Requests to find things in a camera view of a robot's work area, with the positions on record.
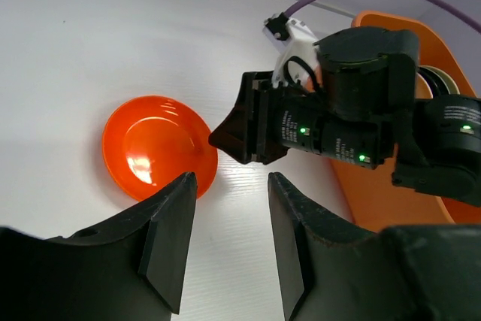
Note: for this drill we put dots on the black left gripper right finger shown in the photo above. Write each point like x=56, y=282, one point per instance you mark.
x=331, y=269

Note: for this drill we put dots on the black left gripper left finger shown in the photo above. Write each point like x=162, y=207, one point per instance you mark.
x=129, y=267

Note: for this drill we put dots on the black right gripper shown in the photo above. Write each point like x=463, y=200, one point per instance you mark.
x=361, y=113

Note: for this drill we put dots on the orange red plate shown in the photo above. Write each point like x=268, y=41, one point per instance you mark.
x=150, y=140

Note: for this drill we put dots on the cream floral plate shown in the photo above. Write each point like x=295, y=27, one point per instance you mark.
x=422, y=90

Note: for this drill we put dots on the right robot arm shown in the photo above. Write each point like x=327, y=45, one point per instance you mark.
x=447, y=131

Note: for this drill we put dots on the orange plastic dish rack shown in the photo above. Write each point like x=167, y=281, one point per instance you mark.
x=373, y=201

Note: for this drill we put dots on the black plate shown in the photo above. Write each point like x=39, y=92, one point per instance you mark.
x=434, y=81

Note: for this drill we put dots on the pale green rimmed plate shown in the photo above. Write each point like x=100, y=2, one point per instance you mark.
x=447, y=79

